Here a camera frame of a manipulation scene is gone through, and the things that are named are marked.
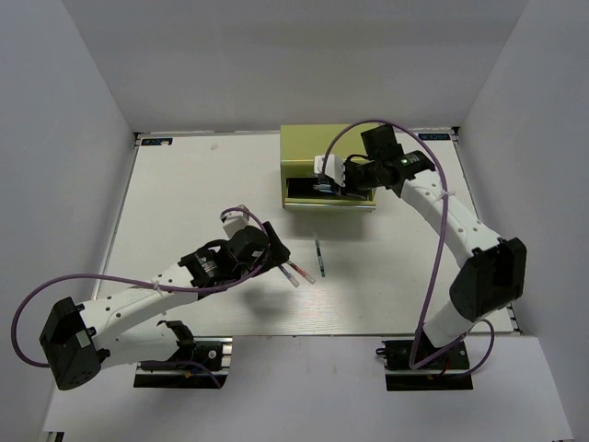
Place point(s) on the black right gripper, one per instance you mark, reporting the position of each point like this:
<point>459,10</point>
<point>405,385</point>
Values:
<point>349,189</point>

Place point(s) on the green capped clear pen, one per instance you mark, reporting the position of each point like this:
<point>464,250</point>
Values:
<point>321,264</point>

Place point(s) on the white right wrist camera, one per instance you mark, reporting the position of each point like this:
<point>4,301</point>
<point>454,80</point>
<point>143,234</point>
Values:
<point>331,167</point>

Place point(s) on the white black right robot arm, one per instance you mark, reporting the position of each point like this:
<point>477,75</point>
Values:
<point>491,268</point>

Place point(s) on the blue right corner label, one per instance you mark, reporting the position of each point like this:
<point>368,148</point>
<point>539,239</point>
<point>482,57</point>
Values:
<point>434,136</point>

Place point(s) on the green top drawer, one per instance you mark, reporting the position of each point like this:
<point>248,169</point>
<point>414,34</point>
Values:
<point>304,194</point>

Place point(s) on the blue corner label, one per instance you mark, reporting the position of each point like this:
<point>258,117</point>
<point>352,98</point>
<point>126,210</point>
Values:
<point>156,141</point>
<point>434,136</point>

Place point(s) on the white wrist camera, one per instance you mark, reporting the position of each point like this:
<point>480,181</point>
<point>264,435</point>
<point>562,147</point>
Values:
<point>234,221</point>
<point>331,167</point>

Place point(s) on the green metal tool chest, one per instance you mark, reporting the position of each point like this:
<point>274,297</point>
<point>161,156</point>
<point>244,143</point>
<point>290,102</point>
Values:
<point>312,168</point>

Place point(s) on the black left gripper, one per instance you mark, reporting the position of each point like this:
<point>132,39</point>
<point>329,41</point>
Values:
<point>279,252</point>

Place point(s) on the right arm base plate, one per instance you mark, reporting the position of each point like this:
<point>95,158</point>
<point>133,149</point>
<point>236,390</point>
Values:
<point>445,373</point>

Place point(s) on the red ink clear pen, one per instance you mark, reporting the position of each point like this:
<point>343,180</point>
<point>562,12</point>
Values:
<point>302,272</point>

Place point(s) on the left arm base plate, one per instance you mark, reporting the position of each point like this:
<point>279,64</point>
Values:
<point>202,366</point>

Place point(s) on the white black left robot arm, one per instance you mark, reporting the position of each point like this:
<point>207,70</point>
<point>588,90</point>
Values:
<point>80,340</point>

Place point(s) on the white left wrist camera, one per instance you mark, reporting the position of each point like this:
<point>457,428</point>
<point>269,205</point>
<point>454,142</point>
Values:
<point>234,221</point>

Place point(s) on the purple ink clear pen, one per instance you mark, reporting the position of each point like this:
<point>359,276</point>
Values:
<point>293,281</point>

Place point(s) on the blue left corner label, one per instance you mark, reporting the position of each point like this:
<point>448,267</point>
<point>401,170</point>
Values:
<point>156,141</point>

